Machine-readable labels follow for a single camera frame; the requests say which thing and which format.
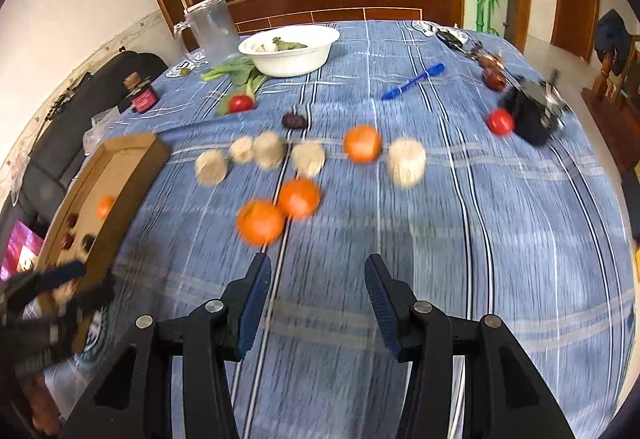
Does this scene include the dark red jar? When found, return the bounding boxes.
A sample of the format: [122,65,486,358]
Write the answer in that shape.
[124,73,157,114]

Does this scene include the large red tomato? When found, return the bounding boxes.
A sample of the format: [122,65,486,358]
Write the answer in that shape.
[486,108,516,136]

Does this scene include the blue pen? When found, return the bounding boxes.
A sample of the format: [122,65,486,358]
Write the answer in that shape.
[381,63,446,100]

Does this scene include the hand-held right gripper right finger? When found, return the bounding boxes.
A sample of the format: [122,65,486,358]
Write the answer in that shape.
[364,253,576,439]

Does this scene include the white enamel basin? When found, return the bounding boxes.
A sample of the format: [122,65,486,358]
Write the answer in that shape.
[238,25,341,78]

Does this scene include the black pot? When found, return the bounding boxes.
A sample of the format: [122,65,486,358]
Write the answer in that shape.
[500,69,573,147]

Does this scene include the pink printed packet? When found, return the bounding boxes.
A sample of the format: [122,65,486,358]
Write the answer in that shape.
[0,219,46,280]

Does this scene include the bunch of keys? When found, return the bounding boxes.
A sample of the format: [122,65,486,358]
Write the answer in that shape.
[412,20,503,70]

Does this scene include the wooden stair railing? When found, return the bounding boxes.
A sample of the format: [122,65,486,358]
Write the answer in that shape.
[580,34,640,174]

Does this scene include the cardboard box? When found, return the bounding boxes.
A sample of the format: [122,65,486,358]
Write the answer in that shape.
[35,134,172,355]

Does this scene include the dark red fruits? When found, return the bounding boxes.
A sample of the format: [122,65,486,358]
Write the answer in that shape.
[482,69,508,92]

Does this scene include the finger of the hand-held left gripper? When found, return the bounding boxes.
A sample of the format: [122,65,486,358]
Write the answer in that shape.
[50,281,116,335]
[7,260,87,310]

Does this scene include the black leather chair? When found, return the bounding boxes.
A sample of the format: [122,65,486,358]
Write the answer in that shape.
[0,51,168,240]

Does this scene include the clear plastic bag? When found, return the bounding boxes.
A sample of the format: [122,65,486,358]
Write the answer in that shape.
[82,111,126,154]

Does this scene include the large peeled sugarcane piece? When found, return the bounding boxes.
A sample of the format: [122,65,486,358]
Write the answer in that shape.
[387,138,427,188]

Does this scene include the clear plastic pitcher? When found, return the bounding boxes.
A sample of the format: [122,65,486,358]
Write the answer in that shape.
[173,0,241,64]

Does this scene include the green leaf vegetable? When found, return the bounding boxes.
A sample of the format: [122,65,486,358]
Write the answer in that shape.
[270,37,308,52]
[200,58,268,117]

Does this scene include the brown wooden door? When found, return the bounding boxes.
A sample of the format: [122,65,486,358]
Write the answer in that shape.
[550,0,601,64]

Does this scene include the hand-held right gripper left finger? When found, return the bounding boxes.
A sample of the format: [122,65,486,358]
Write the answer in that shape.
[60,251,273,439]

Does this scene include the small peeled sugarcane piece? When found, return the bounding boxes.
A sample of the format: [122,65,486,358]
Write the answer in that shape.
[230,137,255,164]

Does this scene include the dark jacket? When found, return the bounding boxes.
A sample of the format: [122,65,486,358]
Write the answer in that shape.
[594,9,633,74]

